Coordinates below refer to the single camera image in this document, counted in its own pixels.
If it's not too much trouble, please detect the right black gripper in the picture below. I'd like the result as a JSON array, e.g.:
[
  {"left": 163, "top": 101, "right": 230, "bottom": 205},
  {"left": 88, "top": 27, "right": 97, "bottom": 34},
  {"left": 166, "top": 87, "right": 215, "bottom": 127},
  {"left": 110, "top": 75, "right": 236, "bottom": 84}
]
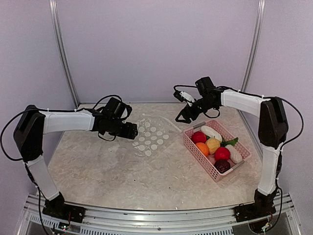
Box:
[{"left": 176, "top": 96, "right": 216, "bottom": 123}]

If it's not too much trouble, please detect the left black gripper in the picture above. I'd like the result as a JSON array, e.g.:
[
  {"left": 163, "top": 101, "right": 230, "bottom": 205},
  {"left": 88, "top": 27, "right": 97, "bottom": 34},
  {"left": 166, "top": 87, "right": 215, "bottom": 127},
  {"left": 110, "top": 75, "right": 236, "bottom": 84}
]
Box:
[{"left": 108, "top": 118, "right": 138, "bottom": 140}]

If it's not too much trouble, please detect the red apple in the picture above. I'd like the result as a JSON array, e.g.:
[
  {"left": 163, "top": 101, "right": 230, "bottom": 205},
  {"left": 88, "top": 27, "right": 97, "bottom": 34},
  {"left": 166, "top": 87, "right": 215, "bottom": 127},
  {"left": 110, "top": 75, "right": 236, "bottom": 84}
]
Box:
[{"left": 191, "top": 131, "right": 207, "bottom": 144}]

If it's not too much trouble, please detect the white radish with leaves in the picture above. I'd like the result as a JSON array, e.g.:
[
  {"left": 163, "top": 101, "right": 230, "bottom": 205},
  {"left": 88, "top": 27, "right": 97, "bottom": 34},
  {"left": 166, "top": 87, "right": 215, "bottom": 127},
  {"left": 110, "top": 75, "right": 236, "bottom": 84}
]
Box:
[{"left": 201, "top": 125, "right": 223, "bottom": 142}]

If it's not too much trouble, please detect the clear dotted zip bag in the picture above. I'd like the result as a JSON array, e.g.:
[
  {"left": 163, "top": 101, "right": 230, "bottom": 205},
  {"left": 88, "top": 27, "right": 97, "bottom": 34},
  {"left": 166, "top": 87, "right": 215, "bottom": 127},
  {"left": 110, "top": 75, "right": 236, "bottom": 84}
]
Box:
[{"left": 130, "top": 114, "right": 181, "bottom": 157}]

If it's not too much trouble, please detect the orange fruit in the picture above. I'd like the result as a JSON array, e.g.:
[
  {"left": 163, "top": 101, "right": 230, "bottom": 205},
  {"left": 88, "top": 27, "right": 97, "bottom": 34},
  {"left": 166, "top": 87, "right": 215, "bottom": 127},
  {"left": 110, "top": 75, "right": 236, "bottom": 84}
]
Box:
[{"left": 196, "top": 142, "right": 210, "bottom": 157}]

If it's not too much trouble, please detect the dark purple fruit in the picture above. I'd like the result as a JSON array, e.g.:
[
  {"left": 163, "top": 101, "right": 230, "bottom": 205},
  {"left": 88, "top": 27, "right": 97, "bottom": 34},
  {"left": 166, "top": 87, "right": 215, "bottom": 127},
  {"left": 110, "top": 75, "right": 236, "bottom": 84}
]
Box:
[{"left": 214, "top": 159, "right": 231, "bottom": 173}]

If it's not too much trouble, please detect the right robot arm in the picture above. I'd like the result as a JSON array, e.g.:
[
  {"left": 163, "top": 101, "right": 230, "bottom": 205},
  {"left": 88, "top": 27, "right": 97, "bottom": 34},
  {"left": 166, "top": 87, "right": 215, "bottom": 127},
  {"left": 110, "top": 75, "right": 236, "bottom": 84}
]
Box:
[{"left": 173, "top": 77, "right": 290, "bottom": 217}]

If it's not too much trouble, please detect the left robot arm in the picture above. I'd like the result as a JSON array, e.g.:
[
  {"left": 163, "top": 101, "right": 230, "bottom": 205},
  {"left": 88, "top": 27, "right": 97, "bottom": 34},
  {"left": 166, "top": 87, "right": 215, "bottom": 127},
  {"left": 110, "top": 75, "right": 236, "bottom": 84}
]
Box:
[{"left": 0, "top": 95, "right": 138, "bottom": 218}]

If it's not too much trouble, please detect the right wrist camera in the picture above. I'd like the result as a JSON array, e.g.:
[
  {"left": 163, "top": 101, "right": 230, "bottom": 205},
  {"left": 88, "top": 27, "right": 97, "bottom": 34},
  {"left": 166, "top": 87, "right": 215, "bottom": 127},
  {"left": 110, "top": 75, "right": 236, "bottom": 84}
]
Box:
[{"left": 173, "top": 90, "right": 196, "bottom": 106}]

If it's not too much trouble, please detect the left aluminium frame post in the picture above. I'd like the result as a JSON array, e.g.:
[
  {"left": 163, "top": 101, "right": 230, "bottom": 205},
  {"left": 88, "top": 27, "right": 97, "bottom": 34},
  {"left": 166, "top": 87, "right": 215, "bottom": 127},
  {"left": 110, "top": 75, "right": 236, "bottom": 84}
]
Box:
[{"left": 48, "top": 0, "right": 80, "bottom": 107}]

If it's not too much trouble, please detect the aluminium frame post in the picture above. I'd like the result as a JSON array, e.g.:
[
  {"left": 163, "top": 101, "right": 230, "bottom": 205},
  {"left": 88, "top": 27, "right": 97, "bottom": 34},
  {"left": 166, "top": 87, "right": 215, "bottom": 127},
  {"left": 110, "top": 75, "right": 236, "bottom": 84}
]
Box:
[
  {"left": 48, "top": 0, "right": 80, "bottom": 107},
  {"left": 241, "top": 0, "right": 266, "bottom": 92}
]

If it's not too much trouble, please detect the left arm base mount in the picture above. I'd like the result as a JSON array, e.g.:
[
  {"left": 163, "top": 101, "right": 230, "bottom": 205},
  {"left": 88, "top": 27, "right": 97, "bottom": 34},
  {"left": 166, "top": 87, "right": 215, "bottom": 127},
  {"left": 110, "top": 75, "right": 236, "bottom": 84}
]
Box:
[{"left": 43, "top": 192, "right": 86, "bottom": 223}]

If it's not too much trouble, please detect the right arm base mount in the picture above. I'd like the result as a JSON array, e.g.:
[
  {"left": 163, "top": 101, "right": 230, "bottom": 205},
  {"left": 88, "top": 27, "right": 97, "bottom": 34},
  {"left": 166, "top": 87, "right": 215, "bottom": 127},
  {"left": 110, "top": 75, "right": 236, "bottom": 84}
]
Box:
[{"left": 233, "top": 188, "right": 278, "bottom": 222}]

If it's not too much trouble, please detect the front aluminium rail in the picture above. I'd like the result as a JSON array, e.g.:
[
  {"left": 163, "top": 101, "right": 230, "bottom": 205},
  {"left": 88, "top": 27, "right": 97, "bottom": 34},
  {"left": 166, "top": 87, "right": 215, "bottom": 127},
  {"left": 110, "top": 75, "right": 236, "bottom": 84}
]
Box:
[{"left": 16, "top": 194, "right": 302, "bottom": 235}]

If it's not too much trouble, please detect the right aluminium frame post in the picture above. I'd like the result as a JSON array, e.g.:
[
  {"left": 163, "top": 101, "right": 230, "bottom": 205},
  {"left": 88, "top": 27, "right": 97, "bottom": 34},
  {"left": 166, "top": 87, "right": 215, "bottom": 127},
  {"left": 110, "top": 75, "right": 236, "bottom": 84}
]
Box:
[{"left": 241, "top": 0, "right": 266, "bottom": 92}]

